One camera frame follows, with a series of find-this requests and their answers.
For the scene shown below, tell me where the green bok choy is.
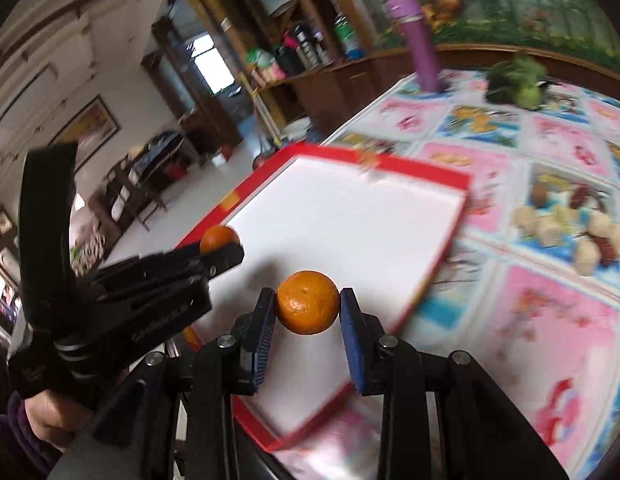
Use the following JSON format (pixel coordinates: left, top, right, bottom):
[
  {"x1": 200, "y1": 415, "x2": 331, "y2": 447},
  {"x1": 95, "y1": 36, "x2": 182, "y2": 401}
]
[{"x1": 485, "y1": 51, "x2": 550, "y2": 110}]

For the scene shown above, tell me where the red white tray box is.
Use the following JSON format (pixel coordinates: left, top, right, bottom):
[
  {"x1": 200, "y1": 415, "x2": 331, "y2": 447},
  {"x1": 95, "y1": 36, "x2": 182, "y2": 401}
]
[{"x1": 186, "y1": 144, "x2": 470, "y2": 452}]

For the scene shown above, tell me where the colourful fruit tablecloth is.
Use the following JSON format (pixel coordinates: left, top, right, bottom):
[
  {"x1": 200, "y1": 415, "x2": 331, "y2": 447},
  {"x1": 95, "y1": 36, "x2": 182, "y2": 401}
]
[{"x1": 272, "y1": 66, "x2": 620, "y2": 480}]

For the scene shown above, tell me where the orange tangerine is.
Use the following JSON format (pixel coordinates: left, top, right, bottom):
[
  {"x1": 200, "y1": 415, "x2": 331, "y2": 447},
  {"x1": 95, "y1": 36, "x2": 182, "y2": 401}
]
[
  {"x1": 198, "y1": 224, "x2": 240, "y2": 255},
  {"x1": 276, "y1": 270, "x2": 339, "y2": 335}
]

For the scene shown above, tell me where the green plastic bottle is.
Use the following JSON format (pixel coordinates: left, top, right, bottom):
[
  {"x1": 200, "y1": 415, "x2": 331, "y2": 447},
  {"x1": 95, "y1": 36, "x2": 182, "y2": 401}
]
[{"x1": 334, "y1": 13, "x2": 364, "y2": 61}]

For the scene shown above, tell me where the brown longan by pile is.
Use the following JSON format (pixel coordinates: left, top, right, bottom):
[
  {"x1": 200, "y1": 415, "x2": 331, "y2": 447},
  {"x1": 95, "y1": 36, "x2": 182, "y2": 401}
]
[{"x1": 529, "y1": 182, "x2": 549, "y2": 209}]

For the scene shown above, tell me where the framed wall painting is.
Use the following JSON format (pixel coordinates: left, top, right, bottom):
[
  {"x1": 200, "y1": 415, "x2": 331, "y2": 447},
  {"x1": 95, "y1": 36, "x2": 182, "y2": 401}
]
[{"x1": 50, "y1": 96, "x2": 120, "y2": 171}]

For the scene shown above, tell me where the left hand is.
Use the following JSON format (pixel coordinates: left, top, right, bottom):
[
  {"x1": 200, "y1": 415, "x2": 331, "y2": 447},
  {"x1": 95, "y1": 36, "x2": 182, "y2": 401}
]
[{"x1": 25, "y1": 390, "x2": 94, "y2": 453}]

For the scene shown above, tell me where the wooden cabinet shelf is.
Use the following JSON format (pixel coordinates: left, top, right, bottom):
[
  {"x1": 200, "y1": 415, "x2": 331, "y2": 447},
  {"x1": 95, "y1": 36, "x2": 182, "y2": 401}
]
[{"x1": 186, "y1": 0, "x2": 412, "y2": 133}]

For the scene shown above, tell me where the flower aquarium panel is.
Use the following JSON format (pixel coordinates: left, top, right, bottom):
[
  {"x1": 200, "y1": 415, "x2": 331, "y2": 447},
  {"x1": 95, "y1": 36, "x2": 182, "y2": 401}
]
[{"x1": 354, "y1": 0, "x2": 620, "y2": 74}]

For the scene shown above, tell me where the purple thermos bottle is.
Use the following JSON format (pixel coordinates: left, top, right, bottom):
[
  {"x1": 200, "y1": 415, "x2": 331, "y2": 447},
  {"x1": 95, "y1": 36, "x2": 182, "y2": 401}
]
[{"x1": 385, "y1": 0, "x2": 444, "y2": 93}]

